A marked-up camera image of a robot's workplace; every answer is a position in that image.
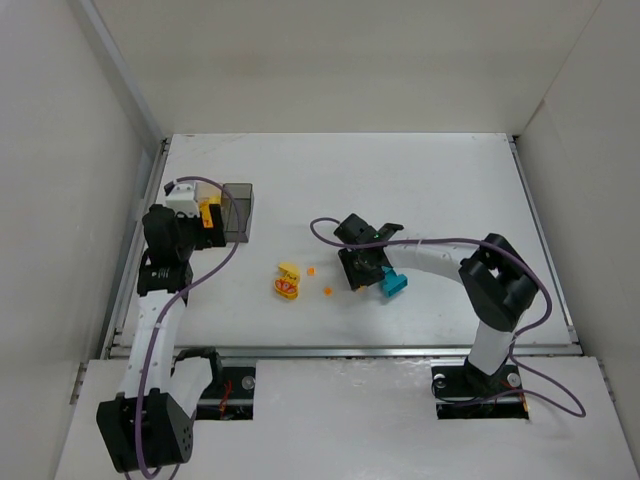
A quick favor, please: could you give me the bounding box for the purple cable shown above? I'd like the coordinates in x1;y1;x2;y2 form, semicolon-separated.
309;216;587;419
122;175;251;480

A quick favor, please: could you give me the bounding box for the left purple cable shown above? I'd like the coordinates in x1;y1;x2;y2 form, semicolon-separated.
122;175;251;480

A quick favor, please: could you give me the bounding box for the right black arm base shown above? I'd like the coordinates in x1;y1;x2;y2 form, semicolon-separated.
431;364;529;420

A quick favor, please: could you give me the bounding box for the orange transparent container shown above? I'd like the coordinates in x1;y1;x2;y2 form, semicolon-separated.
196;181;222;215

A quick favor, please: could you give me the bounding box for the yellow lego stack in container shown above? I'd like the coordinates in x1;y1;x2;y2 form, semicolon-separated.
198;196;221;216

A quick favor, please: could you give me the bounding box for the aluminium frame rail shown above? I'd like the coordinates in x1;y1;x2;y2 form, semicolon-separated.
99;137;584;360

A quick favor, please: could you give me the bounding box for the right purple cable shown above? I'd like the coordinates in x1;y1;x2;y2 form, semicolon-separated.
309;216;587;419

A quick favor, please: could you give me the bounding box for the grey transparent container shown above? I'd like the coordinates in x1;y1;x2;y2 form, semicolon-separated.
221;183;254;243

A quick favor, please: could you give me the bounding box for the teal lego piece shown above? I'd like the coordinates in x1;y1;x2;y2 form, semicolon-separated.
379;267;408;300

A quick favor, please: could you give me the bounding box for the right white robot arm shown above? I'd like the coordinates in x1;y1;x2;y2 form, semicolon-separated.
334;214;539;384

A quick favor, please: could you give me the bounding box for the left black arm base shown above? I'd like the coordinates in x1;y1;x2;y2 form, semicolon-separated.
171;347;256;421

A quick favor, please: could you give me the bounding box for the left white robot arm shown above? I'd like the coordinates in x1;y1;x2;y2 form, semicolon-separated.
96;204;222;479

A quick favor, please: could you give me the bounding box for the yellow round lego with sticker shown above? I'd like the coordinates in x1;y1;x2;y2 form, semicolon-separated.
274;262;301;300

